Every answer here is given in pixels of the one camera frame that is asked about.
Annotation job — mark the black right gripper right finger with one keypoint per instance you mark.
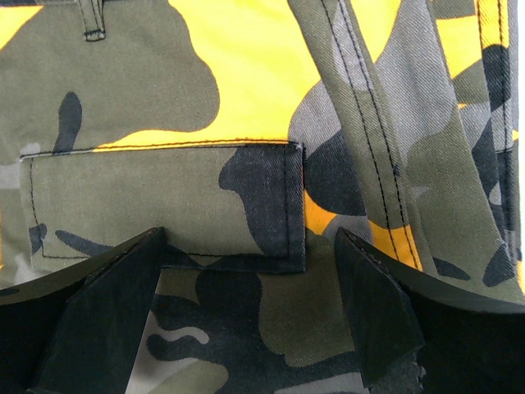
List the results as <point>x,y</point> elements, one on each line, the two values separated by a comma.
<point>416,334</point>

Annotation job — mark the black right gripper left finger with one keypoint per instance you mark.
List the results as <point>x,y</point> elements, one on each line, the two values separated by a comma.
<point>78,330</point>

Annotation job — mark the camouflage yellow green garment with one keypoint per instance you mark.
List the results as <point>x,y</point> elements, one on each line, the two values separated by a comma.
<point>251,132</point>

